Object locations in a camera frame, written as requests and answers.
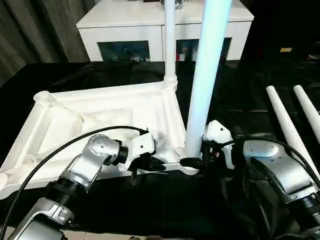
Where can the white plastic table top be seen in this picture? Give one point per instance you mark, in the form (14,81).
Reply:
(100,107)

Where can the white plastic table leg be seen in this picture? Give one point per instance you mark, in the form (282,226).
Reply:
(170,45)
(207,75)
(285,117)
(307,107)

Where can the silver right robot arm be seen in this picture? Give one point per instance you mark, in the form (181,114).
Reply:
(275,162)

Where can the black mat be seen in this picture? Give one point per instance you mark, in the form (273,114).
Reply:
(237,105)

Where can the white cabinet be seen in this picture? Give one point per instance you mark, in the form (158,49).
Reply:
(125,27)

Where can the glass bowl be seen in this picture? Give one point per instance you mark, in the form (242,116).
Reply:
(180,4)

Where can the grey curtain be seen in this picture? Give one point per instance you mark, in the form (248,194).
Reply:
(37,32)

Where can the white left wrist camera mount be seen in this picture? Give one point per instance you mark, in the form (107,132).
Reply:
(142,145)

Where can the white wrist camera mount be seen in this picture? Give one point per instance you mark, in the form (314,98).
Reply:
(220,135)
(142,145)

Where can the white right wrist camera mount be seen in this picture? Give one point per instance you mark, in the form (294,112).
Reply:
(220,135)

